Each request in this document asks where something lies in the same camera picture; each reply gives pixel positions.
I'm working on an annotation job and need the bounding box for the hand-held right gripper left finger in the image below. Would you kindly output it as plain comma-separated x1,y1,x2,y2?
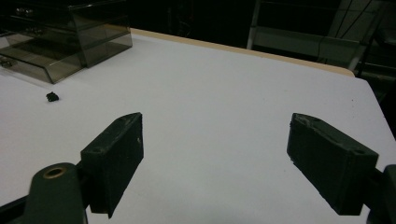
79,112,145,219

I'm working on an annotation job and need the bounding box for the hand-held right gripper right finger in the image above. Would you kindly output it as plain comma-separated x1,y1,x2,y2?
286,112,380,217

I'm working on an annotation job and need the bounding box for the smoky transparent drawer organizer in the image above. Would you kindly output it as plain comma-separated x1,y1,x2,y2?
0,0,134,85

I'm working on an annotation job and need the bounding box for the metal stand frame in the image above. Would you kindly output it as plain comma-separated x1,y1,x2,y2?
246,0,396,78

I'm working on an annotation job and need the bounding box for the black cable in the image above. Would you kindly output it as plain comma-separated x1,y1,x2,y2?
333,0,375,40

